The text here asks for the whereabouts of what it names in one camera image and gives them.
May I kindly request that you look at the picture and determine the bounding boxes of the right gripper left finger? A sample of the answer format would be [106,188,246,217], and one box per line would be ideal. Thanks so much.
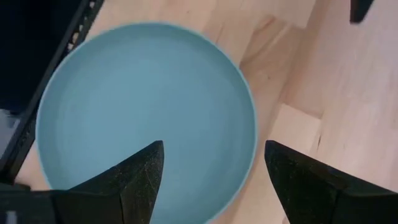
[70,140,165,224]

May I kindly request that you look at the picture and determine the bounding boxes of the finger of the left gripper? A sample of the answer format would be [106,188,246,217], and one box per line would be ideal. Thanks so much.
[349,0,376,24]

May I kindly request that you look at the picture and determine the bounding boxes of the black perforated frame rail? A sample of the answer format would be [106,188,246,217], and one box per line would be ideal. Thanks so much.
[0,0,105,184]

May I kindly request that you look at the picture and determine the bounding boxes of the light blue plate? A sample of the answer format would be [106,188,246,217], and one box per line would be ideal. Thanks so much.
[35,22,258,224]

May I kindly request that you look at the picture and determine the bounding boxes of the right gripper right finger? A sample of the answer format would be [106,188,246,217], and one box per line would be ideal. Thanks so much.
[264,139,398,224]

